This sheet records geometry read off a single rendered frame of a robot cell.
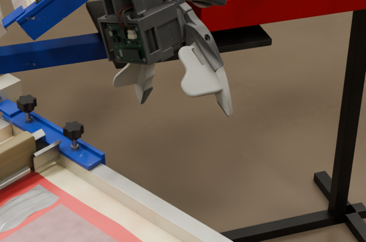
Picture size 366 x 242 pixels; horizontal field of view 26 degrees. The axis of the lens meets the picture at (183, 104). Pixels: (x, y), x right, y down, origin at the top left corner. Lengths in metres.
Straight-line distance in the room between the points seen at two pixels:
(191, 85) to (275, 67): 3.20
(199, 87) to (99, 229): 0.77
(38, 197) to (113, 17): 0.86
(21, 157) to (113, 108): 2.05
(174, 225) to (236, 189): 1.68
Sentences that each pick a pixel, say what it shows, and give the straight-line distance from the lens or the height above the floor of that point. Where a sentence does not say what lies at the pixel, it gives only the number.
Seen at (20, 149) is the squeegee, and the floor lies 1.04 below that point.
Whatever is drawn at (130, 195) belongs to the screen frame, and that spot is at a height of 0.99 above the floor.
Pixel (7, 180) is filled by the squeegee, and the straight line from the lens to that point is 1.69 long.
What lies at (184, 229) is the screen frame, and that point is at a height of 0.99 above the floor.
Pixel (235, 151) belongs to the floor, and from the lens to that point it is 3.44.
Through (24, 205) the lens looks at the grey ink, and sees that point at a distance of 1.67.
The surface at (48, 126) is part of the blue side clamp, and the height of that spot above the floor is 1.00.
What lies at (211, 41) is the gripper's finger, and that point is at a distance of 0.89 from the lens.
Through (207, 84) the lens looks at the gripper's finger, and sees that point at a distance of 0.88.
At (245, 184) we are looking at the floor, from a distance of 3.26.
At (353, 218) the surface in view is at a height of 0.04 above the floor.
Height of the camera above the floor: 2.01
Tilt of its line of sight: 32 degrees down
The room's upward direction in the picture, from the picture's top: straight up
